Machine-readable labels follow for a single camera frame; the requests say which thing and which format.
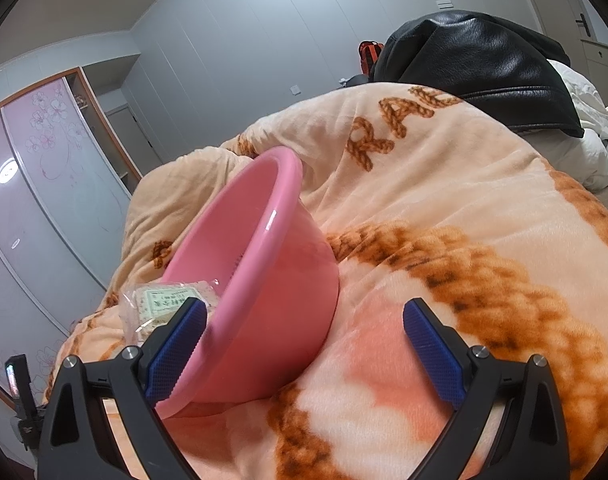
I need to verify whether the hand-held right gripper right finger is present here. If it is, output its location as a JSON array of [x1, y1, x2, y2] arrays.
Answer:
[[403, 297, 571, 480]]

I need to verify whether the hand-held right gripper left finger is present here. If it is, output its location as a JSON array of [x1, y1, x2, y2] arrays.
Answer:
[[36, 297, 208, 480]]

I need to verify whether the seeded bread packet green label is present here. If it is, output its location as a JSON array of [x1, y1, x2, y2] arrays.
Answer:
[[120, 279, 221, 343]]

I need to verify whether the pink plastic basin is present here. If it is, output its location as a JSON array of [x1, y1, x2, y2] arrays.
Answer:
[[154, 146, 341, 420]]

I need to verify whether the orange beige printed blanket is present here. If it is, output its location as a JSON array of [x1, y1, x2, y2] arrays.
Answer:
[[41, 82, 608, 480]]

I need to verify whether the wardrobe with floral sliding doors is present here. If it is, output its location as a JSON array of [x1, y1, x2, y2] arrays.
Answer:
[[0, 67, 145, 411]]

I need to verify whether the white duvet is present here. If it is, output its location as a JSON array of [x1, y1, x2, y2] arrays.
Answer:
[[529, 59, 608, 191]]

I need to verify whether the red black bag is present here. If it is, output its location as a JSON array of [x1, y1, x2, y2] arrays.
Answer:
[[358, 40, 385, 77]]

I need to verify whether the white drawer cabinet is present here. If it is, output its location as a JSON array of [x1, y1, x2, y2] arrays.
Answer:
[[581, 40, 608, 96]]

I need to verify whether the grey door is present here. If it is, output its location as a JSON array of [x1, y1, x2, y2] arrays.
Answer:
[[566, 0, 608, 43]]

